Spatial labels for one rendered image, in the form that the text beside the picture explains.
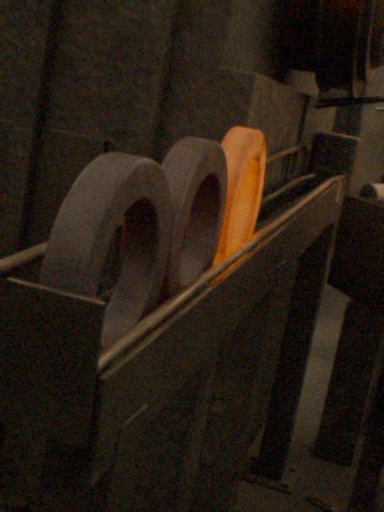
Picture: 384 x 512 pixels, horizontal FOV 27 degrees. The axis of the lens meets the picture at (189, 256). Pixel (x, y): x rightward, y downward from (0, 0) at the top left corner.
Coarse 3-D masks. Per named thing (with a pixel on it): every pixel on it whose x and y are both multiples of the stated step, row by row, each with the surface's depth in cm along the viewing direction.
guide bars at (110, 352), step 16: (336, 176) 162; (320, 192) 141; (288, 208) 119; (272, 224) 105; (256, 240) 96; (240, 256) 89; (208, 272) 79; (192, 288) 73; (176, 304) 69; (144, 320) 63; (160, 320) 65; (128, 336) 59; (144, 336) 62; (112, 352) 56; (96, 384) 55
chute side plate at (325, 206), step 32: (288, 224) 112; (320, 224) 146; (256, 256) 95; (288, 256) 118; (224, 288) 82; (256, 288) 99; (192, 320) 72; (224, 320) 85; (128, 352) 59; (160, 352) 65; (192, 352) 75; (128, 384) 59; (160, 384) 67; (96, 416) 54; (128, 416) 60; (96, 448) 55; (96, 480) 56
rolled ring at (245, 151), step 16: (240, 128) 93; (224, 144) 89; (240, 144) 89; (256, 144) 93; (240, 160) 88; (256, 160) 97; (240, 176) 88; (256, 176) 100; (240, 192) 102; (256, 192) 101; (240, 208) 102; (256, 208) 102; (224, 224) 87; (240, 224) 101; (224, 240) 88; (240, 240) 100; (224, 256) 90; (224, 272) 92
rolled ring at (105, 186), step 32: (96, 160) 58; (128, 160) 58; (96, 192) 55; (128, 192) 57; (160, 192) 64; (64, 224) 54; (96, 224) 53; (128, 224) 67; (160, 224) 66; (64, 256) 53; (96, 256) 54; (128, 256) 68; (160, 256) 68; (64, 288) 53; (96, 288) 55; (128, 288) 68; (160, 288) 70; (128, 320) 66
